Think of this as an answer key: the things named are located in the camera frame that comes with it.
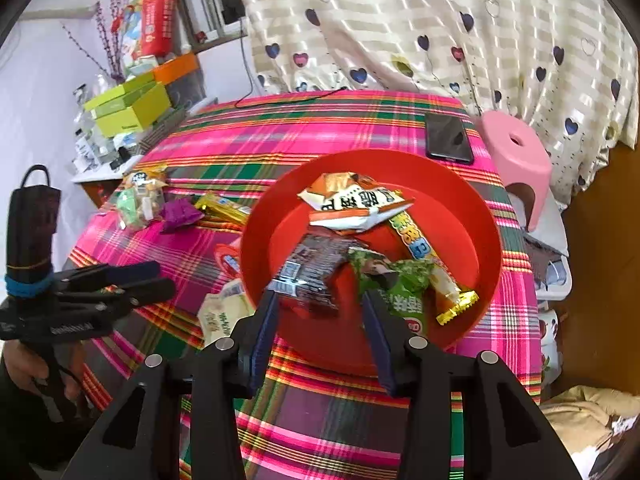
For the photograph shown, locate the white plastic bin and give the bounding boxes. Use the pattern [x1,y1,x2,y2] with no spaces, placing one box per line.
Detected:
[530,195,573,301]

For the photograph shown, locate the yellow green cardboard box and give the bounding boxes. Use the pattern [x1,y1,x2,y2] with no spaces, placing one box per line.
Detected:
[94,82,173,138]

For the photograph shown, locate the purple candy wrapper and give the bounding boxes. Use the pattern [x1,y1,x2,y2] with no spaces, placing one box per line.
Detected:
[159,197,205,235]

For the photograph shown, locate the clear bag of candies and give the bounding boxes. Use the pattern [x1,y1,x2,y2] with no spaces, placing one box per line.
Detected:
[116,187,166,231]

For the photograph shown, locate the pink green plaid tablecloth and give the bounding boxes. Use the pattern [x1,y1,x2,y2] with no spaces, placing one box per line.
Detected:
[67,90,543,480]

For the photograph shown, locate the red jelly cup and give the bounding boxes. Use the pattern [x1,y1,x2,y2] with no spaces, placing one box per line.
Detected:
[214,242,247,286]

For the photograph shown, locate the black smartphone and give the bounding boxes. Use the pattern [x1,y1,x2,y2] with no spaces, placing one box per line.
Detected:
[424,112,475,165]

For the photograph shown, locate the heart print curtain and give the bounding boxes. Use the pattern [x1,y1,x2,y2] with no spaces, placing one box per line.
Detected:
[227,0,640,211]

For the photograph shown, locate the dried flower branches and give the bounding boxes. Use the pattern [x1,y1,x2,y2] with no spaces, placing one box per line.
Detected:
[60,0,136,81]

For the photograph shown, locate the person's left hand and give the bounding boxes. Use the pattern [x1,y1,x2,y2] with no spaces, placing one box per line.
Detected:
[0,342,88,411]

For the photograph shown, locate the colourful picture box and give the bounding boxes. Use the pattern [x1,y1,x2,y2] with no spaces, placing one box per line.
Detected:
[117,2,146,61]

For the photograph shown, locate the dark grey snack packet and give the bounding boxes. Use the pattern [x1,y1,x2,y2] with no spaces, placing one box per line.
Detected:
[267,232,371,318]

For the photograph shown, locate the white orange snack packet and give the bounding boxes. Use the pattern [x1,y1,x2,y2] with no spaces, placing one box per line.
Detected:
[297,172,416,237]

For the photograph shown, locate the long yellow snack bar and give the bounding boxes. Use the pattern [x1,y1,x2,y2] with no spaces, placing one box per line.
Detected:
[387,210,480,327]

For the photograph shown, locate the floral ceramic pot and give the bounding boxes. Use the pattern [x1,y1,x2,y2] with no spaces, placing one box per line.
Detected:
[537,310,563,386]

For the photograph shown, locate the red round woven basket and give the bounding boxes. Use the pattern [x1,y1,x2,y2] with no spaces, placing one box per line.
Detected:
[239,149,502,377]

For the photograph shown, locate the gold yellow snack packet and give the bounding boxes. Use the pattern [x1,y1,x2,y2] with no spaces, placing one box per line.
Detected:
[194,191,252,226]

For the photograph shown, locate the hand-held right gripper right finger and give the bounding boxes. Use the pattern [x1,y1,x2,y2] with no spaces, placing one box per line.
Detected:
[361,290,583,480]

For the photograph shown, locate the grey bin with orange lid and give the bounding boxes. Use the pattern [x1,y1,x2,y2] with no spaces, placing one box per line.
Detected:
[152,52,207,108]

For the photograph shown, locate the beige fleece cloth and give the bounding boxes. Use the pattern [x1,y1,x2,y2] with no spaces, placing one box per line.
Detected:
[540,385,640,480]

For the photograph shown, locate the white side table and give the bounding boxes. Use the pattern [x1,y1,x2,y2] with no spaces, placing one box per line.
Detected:
[70,97,221,183]

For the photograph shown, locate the white green snack packet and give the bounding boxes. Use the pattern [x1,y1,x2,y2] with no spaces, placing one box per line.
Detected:
[196,280,258,347]

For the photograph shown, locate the red gift package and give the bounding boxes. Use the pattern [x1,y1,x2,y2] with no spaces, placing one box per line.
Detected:
[135,0,178,58]

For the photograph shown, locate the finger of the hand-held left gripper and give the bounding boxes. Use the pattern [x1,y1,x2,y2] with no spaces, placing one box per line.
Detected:
[60,279,177,318]
[52,260,162,293]

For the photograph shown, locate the pink plastic stool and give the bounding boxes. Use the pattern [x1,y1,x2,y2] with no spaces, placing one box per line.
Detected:
[476,111,554,232]

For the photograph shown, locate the white blue label bottle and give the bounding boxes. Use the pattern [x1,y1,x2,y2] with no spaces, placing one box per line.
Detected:
[74,127,98,166]

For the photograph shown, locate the green grape candy packet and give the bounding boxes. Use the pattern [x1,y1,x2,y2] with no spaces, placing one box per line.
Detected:
[347,247,436,338]

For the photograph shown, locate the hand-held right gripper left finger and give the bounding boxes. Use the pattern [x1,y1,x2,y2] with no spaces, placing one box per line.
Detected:
[60,290,281,480]

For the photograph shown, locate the striped patterned tray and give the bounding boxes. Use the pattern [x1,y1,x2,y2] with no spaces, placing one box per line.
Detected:
[137,107,188,153]

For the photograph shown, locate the black cable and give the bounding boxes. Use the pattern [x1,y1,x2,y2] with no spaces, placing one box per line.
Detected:
[234,17,348,109]

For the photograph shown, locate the olive green gift box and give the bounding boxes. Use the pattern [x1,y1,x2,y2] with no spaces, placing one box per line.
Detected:
[82,72,158,113]

